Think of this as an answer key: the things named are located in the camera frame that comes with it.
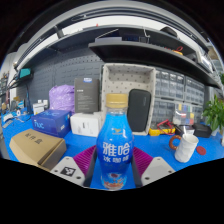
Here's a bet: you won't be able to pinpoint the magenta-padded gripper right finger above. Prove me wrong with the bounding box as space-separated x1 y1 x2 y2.
131 146 176 187

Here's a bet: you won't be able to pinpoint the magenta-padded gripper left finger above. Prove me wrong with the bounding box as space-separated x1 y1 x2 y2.
50 145 99 188

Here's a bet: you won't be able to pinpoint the blue drink bottle gold cap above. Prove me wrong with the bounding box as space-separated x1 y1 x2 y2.
96 93 135 191

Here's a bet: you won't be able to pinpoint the yellow multimeter with leads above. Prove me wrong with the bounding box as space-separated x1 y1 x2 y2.
148 119 177 137

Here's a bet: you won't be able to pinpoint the brown cardboard box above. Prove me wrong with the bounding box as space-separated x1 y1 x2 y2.
8 128 68 172

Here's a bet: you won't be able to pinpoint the small black labelled box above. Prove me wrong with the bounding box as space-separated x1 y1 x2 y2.
174 124 195 136

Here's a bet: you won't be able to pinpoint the flat round red coaster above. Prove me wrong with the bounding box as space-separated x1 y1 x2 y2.
195 145 207 156

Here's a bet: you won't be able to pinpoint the white cardboard box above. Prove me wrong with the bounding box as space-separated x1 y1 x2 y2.
69 111 104 138

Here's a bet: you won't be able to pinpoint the blue cardboard box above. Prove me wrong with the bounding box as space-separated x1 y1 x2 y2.
31 109 72 138

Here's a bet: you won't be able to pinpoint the flat black case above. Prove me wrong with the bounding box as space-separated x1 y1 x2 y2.
192 122 213 138

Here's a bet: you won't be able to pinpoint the clear organizer box colourful parts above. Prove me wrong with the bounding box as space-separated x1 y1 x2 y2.
172 102 196 127

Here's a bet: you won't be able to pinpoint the purple plastic bag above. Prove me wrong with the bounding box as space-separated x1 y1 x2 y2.
48 84 76 114

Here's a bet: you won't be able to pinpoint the dark grey upright box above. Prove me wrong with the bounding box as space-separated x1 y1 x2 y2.
73 77 101 114

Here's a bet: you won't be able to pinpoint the potted green plant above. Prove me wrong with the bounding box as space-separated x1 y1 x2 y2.
201 94 224 136

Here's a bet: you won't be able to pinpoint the white perforated storage tray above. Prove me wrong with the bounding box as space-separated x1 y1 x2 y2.
99 63 157 136

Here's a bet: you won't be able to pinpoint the dark overhead shelf unit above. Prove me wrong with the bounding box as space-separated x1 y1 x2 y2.
13 6 223 89

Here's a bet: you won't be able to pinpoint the white mug brown handle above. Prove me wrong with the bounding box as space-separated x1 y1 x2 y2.
168 133 200 164

